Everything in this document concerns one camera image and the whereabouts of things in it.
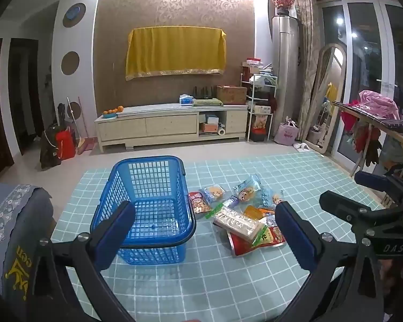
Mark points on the clear square cracker packet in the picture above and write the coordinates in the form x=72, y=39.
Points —
x=274, y=198

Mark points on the small white box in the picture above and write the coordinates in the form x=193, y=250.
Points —
x=262, y=109

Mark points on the round brown wall panel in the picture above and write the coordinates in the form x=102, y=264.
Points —
x=70, y=63

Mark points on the pink broom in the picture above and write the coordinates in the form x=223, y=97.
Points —
x=85, y=144

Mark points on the patterned beige curtain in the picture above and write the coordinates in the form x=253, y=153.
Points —
x=307, y=40

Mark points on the red garment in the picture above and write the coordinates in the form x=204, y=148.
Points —
x=362, y=130

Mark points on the white paper roll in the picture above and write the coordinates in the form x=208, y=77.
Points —
x=221, y=130

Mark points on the glass sliding door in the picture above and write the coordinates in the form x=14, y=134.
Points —
x=356, y=57

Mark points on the white pole mop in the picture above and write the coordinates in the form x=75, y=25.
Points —
x=73, y=117

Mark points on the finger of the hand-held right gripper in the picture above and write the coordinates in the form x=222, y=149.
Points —
x=372, y=181
x=339, y=206

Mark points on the vase with red flowers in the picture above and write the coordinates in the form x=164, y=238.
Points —
x=283, y=3

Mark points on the clear cartoon bun packet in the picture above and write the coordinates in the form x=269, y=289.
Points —
x=214, y=193

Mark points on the small red snack packet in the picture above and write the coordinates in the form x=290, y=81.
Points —
x=198, y=204

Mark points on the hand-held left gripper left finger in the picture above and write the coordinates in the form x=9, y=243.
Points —
x=119, y=231

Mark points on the arched standing mirror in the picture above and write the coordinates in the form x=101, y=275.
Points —
x=325, y=100

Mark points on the orange sausage stick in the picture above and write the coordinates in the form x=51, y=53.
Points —
x=267, y=211

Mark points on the orange snack packet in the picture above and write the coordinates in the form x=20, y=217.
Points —
x=253, y=212

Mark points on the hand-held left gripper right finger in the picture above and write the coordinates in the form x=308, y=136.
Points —
x=294, y=238

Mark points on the large red snack packet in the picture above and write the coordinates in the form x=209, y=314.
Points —
x=272, y=238

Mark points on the pink tote bag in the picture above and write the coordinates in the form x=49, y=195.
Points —
x=286, y=134

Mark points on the black bag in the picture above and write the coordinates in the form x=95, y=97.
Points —
x=48, y=147

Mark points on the wooden drying rack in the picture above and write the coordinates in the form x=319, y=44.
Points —
x=399, y=144

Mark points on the blue plastic basket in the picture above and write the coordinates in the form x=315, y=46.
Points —
x=154, y=223

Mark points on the black antenna router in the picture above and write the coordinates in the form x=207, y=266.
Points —
x=203, y=93

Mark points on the dark plaid cloth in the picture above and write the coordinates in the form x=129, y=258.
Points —
x=372, y=115

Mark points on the orange printed gift box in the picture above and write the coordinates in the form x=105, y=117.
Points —
x=262, y=121

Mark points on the yellow cloth cover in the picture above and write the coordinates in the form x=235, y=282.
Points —
x=174, y=50

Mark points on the brown cardboard box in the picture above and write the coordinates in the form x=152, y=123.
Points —
x=231, y=94

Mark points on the small round wall panel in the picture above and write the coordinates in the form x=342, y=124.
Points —
x=76, y=107

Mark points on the cream television cabinet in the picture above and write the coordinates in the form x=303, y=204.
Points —
x=154, y=125

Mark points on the red white open box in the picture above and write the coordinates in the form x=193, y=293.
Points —
x=252, y=64

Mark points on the silver standing air conditioner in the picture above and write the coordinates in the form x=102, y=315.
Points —
x=285, y=73

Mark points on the dark cloth yellow print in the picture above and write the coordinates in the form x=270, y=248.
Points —
x=18, y=265

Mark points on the white slipper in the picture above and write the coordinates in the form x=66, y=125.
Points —
x=297, y=145
x=305, y=147

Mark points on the green folded cushion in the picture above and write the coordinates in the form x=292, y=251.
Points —
x=206, y=102

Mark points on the teal checked tablecloth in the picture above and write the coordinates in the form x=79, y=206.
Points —
x=221, y=281

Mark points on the blue plate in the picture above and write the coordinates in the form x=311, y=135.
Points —
x=109, y=115

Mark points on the grey lace covered armchair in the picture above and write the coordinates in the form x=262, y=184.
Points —
x=6, y=214

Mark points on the large clear blue snack packet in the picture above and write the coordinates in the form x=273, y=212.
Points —
x=247, y=191

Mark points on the pink garment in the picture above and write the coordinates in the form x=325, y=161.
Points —
x=379, y=102

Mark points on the blue white tissue box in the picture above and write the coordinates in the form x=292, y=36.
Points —
x=186, y=100

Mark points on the long green white cracker packet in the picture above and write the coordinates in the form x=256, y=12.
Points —
x=236, y=224

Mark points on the red bag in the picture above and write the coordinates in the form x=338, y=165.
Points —
x=65, y=144

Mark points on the round wall panel blue disc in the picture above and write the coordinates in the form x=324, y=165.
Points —
x=74, y=14

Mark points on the small purple snack packet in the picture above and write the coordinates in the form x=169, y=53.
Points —
x=231, y=202

